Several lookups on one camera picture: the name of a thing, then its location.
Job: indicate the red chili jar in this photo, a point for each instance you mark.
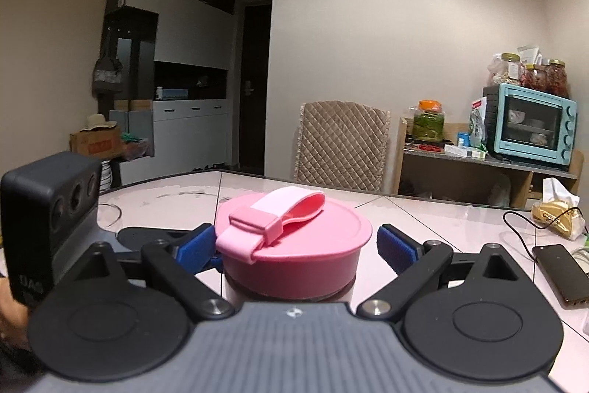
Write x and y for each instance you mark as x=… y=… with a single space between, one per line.
x=534 y=78
x=556 y=78

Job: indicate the brown cardboard box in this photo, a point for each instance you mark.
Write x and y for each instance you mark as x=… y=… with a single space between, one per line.
x=100 y=144

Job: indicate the hanging grey bag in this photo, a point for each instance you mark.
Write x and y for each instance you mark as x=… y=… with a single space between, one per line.
x=107 y=77

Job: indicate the straw hat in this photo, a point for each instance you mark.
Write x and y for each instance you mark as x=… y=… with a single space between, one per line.
x=98 y=122

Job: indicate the pink bottle cap with strap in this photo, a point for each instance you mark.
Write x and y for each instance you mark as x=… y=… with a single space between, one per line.
x=291 y=242

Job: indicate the orange lid pickle jar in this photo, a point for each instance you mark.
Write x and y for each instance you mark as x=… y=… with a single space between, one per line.
x=428 y=121

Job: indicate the yellow tissue pack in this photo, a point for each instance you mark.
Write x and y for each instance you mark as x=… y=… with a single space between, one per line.
x=558 y=210

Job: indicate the wooden side shelf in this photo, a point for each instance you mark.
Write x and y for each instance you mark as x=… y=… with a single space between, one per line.
x=436 y=175

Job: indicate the green white snack bag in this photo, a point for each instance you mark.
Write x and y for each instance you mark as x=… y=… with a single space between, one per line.
x=477 y=129

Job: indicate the pink Hello Kitty bottle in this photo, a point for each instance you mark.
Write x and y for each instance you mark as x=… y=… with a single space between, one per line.
x=238 y=294

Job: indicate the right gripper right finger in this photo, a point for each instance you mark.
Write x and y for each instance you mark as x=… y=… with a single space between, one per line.
x=418 y=267

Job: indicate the quilted beige chair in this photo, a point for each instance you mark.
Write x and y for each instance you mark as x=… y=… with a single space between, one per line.
x=342 y=144

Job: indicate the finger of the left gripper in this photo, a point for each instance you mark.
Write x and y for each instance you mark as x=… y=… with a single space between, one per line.
x=215 y=262
x=179 y=240

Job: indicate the black camera box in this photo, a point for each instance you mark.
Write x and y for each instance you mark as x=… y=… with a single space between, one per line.
x=41 y=205

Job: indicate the teal toaster oven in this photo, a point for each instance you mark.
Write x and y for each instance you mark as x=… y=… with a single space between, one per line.
x=526 y=124

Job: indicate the person's left hand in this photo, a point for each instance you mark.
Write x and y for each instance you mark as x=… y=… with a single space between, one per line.
x=14 y=318

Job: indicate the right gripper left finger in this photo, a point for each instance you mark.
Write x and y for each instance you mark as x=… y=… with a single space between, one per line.
x=170 y=261

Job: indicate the white and black cabinet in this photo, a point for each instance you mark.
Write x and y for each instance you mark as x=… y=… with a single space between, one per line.
x=175 y=57

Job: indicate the yellow lid glass jar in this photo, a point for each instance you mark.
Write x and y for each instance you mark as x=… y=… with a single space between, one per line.
x=511 y=69

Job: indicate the black smartphone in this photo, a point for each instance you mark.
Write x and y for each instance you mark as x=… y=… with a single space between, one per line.
x=566 y=277

